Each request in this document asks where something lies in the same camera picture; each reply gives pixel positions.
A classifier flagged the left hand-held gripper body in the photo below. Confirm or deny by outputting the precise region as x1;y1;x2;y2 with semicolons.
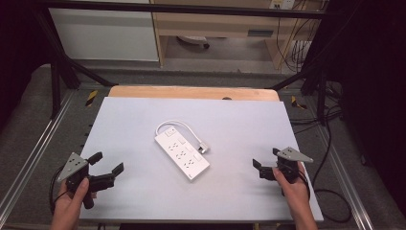
56;151;97;211

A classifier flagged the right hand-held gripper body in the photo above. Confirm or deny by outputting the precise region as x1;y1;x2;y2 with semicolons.
275;146;314;196

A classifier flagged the person's right hand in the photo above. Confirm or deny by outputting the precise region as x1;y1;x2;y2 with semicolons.
272;160;311;210

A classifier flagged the person's left hand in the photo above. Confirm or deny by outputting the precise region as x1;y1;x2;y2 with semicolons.
51;177;91;223

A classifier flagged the white table board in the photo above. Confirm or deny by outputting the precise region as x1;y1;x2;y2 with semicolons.
79;97;325;223

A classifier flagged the white power strip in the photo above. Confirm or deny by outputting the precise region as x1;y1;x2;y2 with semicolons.
154;126;212;183

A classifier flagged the black metal stand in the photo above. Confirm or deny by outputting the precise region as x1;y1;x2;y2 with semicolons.
270;60;330;127
34;9;120;120

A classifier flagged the wooden table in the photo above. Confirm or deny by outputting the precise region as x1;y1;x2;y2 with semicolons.
107;84;281;103

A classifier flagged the black curtain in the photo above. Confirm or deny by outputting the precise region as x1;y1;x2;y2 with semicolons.
324;0;406;219
0;0;56;132

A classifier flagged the white cabinet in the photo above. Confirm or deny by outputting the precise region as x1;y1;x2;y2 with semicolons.
48;0;160;62

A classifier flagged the office chair base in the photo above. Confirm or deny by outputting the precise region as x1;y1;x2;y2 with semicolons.
176;34;211;50

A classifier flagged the wooden desk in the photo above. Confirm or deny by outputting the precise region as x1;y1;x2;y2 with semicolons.
148;0;324;71

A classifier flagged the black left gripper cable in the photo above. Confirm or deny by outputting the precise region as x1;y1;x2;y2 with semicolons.
48;165;70;216

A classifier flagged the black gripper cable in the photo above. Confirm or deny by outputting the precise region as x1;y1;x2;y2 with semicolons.
48;165;70;216
310;104;352;224

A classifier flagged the aluminium rail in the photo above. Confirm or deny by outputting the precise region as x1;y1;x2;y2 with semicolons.
315;123;375;230
0;90;79;213

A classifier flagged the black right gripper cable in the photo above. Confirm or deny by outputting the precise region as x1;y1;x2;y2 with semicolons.
310;104;352;224

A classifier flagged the white power strip cable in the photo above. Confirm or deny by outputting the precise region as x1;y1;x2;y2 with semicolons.
154;119;205;149

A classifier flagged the bundle of hanging cables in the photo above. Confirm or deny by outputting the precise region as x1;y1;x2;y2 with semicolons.
276;9;322;74

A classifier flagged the white wall outlet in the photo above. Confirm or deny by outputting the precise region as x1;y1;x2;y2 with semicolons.
269;0;297;11

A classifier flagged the black metal frame bar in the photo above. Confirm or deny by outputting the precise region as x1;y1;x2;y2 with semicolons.
39;0;327;20

